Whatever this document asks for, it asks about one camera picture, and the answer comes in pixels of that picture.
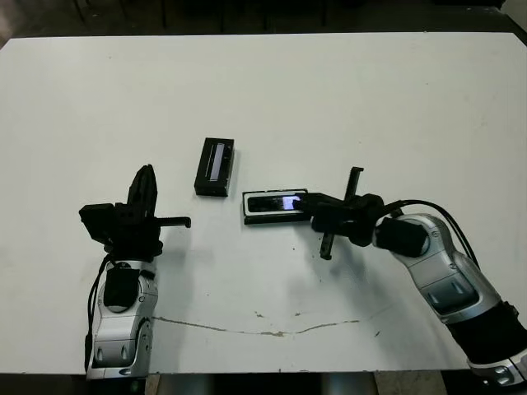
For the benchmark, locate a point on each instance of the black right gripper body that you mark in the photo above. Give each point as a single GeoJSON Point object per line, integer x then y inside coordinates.
{"type": "Point", "coordinates": [362, 218]}

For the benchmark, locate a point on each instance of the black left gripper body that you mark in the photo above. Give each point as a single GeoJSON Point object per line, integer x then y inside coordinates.
{"type": "Point", "coordinates": [138, 236]}

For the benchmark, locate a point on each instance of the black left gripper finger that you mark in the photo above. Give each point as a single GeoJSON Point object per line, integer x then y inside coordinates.
{"type": "Point", "coordinates": [138, 193]}
{"type": "Point", "coordinates": [152, 193]}

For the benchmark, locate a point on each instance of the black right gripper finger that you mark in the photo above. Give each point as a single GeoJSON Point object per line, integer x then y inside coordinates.
{"type": "Point", "coordinates": [325, 198]}
{"type": "Point", "coordinates": [325, 204]}

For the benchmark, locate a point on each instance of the black slim camera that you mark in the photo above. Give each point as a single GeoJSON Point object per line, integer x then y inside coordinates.
{"type": "Point", "coordinates": [267, 204]}

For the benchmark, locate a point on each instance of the black box lid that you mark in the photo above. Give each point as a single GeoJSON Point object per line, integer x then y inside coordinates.
{"type": "Point", "coordinates": [212, 168]}

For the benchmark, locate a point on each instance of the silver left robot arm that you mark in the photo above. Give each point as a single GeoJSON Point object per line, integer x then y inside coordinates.
{"type": "Point", "coordinates": [119, 329]}

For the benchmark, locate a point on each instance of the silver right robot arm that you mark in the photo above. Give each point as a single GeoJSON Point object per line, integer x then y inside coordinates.
{"type": "Point", "coordinates": [444, 267]}

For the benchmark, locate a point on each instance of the black box base white insert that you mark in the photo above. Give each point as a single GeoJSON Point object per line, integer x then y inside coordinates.
{"type": "Point", "coordinates": [267, 219]}

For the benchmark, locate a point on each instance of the silver robot left leg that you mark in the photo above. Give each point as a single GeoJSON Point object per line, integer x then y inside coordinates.
{"type": "Point", "coordinates": [187, 387]}

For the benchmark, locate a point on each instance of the silver robot leg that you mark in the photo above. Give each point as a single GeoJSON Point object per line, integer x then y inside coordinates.
{"type": "Point", "coordinates": [187, 387]}
{"type": "Point", "coordinates": [348, 387]}

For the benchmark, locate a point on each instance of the silver robot right leg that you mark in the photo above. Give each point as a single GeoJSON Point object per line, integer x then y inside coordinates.
{"type": "Point", "coordinates": [348, 387]}

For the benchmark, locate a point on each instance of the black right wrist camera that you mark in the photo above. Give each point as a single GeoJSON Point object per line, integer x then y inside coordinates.
{"type": "Point", "coordinates": [329, 220]}

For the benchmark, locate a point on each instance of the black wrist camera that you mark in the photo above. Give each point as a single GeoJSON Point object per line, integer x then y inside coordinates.
{"type": "Point", "coordinates": [329, 220]}
{"type": "Point", "coordinates": [96, 222]}

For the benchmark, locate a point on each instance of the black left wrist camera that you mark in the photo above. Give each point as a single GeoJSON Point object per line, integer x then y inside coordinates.
{"type": "Point", "coordinates": [96, 222]}

